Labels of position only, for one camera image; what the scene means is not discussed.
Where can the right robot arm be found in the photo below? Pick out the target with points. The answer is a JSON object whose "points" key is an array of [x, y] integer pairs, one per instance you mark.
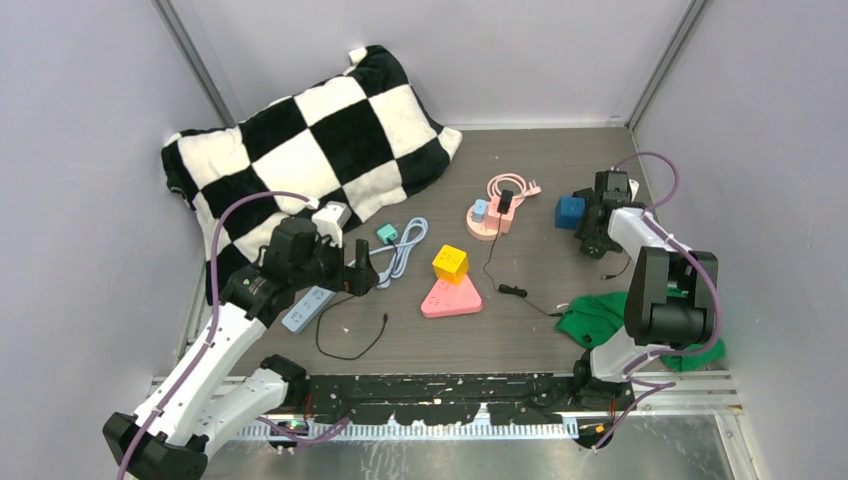
{"points": [[670, 303]]}

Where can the pink round power strip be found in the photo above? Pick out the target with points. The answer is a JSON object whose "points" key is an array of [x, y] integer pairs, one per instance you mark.
{"points": [[507, 186]]}

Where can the yellow cube socket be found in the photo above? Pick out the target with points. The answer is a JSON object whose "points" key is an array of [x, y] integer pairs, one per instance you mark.
{"points": [[451, 264]]}

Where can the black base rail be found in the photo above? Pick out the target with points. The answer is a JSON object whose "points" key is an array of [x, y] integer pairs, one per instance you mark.
{"points": [[449, 399]]}

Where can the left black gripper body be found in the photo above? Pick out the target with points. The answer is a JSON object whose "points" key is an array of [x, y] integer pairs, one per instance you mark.
{"points": [[330, 268]]}

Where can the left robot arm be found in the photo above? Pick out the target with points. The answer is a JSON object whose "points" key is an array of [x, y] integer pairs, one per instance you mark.
{"points": [[176, 431]]}

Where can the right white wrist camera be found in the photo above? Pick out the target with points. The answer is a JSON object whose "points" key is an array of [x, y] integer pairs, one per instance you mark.
{"points": [[634, 187]]}

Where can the light blue plug adapter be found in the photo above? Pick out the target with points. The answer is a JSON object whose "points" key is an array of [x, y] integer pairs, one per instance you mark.
{"points": [[479, 211]]}

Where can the pink cube socket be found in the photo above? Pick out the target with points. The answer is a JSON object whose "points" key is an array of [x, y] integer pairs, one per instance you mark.
{"points": [[501, 222]]}

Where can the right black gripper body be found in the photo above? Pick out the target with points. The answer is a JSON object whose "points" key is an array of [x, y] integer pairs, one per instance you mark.
{"points": [[611, 245]]}

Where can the teal usb charger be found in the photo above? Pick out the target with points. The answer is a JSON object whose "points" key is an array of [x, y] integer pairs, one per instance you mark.
{"points": [[387, 234]]}

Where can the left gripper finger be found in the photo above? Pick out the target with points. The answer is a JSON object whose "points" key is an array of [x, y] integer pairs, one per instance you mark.
{"points": [[363, 279], [362, 262]]}

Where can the pink triangular power strip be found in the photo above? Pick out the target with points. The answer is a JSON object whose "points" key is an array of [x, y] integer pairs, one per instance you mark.
{"points": [[446, 299]]}

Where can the black white checkered pillow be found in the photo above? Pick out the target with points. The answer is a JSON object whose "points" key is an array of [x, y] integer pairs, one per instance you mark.
{"points": [[361, 138]]}

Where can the green cloth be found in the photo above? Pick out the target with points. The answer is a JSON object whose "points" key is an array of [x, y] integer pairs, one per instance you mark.
{"points": [[591, 320]]}

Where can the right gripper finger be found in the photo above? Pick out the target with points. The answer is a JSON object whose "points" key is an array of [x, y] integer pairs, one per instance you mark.
{"points": [[586, 229], [586, 193]]}

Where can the light blue power strip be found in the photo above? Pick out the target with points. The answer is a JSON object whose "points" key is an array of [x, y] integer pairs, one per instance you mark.
{"points": [[317, 299]]}

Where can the blue cube socket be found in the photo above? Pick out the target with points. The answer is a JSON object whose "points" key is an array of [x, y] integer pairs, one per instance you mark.
{"points": [[568, 212]]}

